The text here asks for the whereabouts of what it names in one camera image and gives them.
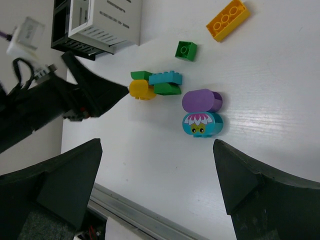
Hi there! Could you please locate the orange rectangular lego brick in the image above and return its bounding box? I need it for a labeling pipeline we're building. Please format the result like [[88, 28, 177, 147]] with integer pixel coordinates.
[[206, 0, 251, 42]]

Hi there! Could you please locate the black slotted container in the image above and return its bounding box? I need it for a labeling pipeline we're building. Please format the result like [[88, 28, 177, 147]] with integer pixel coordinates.
[[50, 0, 115, 62]]

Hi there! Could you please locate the green square lego brick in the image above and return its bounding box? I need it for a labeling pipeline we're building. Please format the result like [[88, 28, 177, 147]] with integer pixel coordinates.
[[175, 41, 198, 62]]

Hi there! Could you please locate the white slotted container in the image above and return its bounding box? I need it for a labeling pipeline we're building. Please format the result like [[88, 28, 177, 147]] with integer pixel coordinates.
[[68, 0, 143, 50]]

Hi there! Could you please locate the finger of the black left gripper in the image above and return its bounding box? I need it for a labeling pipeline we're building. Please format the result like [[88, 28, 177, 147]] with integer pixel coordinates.
[[61, 51, 129, 118]]

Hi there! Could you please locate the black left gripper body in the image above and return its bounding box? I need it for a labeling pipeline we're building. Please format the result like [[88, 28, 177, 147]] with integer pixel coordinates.
[[0, 74, 88, 152]]

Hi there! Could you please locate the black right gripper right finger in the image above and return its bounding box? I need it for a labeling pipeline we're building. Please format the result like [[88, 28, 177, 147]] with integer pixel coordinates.
[[213, 139, 320, 240]]

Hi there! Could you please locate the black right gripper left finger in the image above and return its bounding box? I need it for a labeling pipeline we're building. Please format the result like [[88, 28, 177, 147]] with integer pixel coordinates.
[[0, 138, 103, 240]]

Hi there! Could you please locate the blue rectangular lego brick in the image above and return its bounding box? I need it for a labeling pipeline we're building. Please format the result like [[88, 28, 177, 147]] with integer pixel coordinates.
[[148, 71, 183, 86]]

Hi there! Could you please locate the green curved lego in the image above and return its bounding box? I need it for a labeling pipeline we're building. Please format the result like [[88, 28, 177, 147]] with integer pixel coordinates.
[[130, 70, 153, 81], [153, 83, 182, 96]]

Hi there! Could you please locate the aluminium front rail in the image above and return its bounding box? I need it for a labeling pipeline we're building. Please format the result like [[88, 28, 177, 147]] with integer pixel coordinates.
[[88, 183, 206, 240]]

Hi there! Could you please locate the yellow rounded lego brick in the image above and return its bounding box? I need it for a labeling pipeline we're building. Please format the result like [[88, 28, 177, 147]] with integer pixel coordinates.
[[129, 79, 156, 101]]

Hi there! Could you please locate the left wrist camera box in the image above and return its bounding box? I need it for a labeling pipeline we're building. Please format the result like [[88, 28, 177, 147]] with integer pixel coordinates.
[[6, 16, 46, 62]]

